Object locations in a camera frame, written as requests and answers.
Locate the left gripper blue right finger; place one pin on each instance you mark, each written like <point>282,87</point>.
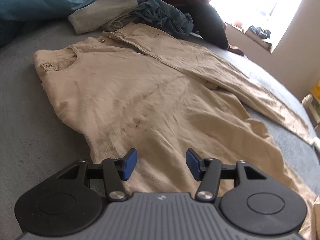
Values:
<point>208,172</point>

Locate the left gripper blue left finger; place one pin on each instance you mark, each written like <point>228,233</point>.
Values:
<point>115,172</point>

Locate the beige trousers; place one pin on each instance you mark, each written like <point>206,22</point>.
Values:
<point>141,88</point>

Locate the grey bed blanket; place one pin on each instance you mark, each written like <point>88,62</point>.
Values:
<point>35,144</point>

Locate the white woven ball lamp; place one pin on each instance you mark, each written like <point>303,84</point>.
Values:
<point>307,102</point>

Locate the yellow box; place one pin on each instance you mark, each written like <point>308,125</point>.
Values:
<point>315,91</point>

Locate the shoes on white box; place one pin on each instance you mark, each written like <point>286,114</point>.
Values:
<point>260,36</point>

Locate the blue denim jeans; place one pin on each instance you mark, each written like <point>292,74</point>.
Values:
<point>165,17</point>

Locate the seated person in maroon jacket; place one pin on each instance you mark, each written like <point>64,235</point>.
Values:
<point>207,22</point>

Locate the grey sweatpants with drawstring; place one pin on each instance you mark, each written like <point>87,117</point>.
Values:
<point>96,14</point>

